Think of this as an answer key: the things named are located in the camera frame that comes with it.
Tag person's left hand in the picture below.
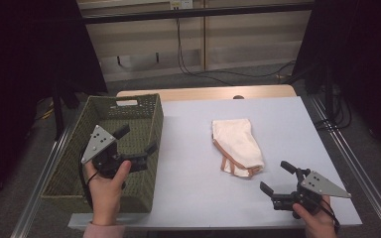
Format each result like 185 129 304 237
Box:
84 160 133 226

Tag light grey table sheet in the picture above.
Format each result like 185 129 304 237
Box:
67 95 363 231

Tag white cloth with brown trim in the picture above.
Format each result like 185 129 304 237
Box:
211 118 266 179

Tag black floor cables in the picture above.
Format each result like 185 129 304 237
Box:
314 85 353 132

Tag hand-held gripper cable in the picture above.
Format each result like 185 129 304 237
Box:
319 197 341 233
78 152 99 210

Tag left hand-held gripper cable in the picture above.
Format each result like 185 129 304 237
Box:
78 152 99 210

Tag white wall socket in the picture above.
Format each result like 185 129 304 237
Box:
170 0 193 10

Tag black stand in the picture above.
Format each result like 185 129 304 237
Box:
51 78 80 142

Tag green woven basket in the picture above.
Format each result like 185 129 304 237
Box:
40 93 165 214

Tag black hanging cable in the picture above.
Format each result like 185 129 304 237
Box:
176 18 297 87

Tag right hand-held gripper cable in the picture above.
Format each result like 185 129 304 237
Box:
319 197 341 233

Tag person's right hand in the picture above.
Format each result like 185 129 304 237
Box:
292 194 340 238

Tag black curtain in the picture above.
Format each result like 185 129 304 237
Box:
292 0 381 163
0 0 108 212

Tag black horizontal bar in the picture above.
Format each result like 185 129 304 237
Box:
80 2 316 25

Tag metal floor rail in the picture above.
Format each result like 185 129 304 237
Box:
307 95 381 237
10 122 77 238

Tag yellow floor cable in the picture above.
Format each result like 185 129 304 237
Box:
34 100 56 122

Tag beige wooden cabinet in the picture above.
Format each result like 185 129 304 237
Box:
77 0 314 83

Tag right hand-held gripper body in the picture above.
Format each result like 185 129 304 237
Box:
271 168 352 213

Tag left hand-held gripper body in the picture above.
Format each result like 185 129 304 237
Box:
80 124 149 179

